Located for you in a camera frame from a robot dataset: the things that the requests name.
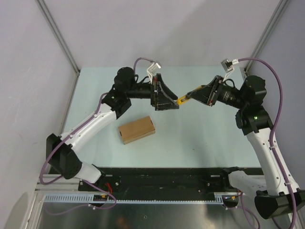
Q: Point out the brown cardboard express box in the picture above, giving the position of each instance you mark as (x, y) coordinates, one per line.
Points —
(136, 130)

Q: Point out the aluminium frame post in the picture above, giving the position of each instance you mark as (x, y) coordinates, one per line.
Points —
(270, 27)
(57, 34)

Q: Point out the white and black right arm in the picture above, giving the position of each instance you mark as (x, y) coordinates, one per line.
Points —
(278, 194)

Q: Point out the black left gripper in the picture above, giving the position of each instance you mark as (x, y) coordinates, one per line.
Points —
(161, 104)

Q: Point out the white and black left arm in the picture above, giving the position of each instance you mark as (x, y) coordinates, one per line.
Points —
(61, 151)

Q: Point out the yellow utility knife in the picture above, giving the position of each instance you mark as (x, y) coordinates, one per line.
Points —
(184, 99)

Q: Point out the white slotted cable duct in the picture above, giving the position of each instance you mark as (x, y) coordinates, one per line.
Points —
(96, 198)

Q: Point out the aluminium frame post left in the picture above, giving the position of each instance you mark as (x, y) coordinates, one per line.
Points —
(57, 34)

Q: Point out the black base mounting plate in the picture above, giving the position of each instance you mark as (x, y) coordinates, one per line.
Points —
(206, 179)

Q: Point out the aluminium frame post right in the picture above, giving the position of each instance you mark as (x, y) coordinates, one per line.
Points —
(270, 27)

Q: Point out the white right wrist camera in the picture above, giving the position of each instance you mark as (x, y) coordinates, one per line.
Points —
(228, 67)

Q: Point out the shiny metal front plate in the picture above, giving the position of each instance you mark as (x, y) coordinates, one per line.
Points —
(72, 211)

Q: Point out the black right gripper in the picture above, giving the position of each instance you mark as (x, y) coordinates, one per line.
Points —
(207, 94)

